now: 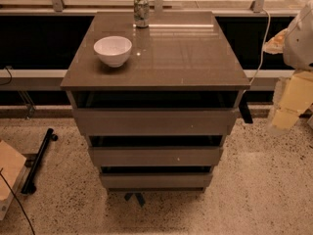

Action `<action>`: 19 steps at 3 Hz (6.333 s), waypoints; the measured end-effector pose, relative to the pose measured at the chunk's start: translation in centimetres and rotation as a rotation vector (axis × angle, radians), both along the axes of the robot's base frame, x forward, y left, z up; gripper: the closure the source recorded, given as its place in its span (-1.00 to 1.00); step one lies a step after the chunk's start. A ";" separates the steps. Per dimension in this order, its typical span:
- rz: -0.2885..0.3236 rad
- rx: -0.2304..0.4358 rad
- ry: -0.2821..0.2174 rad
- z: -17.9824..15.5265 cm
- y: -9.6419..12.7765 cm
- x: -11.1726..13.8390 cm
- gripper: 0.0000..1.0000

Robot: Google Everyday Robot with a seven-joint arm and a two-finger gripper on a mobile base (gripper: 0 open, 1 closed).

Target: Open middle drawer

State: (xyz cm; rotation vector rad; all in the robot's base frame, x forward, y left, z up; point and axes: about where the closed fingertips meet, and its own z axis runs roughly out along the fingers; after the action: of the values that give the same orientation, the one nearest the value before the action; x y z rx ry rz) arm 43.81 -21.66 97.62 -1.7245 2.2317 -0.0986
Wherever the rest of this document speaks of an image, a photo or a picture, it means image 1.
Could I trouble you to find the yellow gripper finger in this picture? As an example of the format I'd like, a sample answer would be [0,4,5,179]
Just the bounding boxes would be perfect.
[271,70,313,130]
[263,28,288,55]

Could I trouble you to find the grey drawer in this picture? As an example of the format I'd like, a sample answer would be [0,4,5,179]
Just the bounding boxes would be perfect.
[73,109,237,136]
[100,173,212,189]
[89,147,223,166]

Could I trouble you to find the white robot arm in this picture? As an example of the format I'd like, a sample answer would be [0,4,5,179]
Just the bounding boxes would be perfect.
[263,0,313,131]

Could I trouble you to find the grey drawer cabinet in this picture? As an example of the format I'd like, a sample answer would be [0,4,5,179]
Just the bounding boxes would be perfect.
[61,11,249,199]

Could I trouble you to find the green patterned drink can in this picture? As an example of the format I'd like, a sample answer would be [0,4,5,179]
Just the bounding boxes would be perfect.
[134,0,150,28]

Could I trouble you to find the white ceramic bowl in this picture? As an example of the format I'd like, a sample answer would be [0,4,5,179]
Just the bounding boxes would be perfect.
[94,36,132,68]

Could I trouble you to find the black metal bar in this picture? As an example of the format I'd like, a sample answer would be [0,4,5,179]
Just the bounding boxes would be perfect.
[21,128,58,195]

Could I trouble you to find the wooden board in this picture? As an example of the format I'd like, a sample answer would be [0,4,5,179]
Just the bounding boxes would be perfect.
[0,140,26,220]

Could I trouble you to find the white cable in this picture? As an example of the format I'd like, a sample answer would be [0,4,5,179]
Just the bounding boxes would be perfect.
[248,8,272,85]

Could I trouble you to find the black cable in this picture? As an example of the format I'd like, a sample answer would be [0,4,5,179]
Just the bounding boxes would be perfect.
[0,167,36,235]

